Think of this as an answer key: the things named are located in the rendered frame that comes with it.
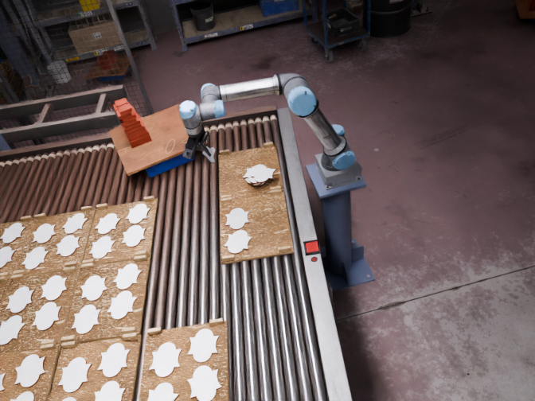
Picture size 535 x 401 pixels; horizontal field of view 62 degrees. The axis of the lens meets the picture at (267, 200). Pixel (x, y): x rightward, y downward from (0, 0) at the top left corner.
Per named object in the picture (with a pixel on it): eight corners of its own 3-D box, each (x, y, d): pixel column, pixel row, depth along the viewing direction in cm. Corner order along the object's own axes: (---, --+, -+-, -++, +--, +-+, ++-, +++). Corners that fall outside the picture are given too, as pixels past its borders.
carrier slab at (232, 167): (275, 146, 272) (275, 144, 271) (283, 192, 243) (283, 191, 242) (218, 156, 273) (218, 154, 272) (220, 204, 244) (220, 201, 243)
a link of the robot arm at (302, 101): (351, 146, 235) (300, 71, 199) (361, 164, 224) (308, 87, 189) (332, 158, 238) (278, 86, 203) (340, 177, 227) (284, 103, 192)
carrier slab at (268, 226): (283, 193, 242) (283, 191, 241) (294, 253, 213) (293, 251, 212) (220, 204, 244) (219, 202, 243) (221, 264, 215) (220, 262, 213)
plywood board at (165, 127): (181, 105, 300) (181, 103, 299) (208, 142, 267) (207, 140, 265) (109, 133, 289) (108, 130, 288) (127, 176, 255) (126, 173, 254)
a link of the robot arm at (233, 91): (302, 63, 209) (197, 79, 205) (307, 74, 201) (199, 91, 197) (302, 85, 217) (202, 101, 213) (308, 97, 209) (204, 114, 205)
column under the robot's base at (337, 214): (355, 239, 330) (355, 146, 269) (375, 280, 304) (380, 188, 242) (306, 252, 328) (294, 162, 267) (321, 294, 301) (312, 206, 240)
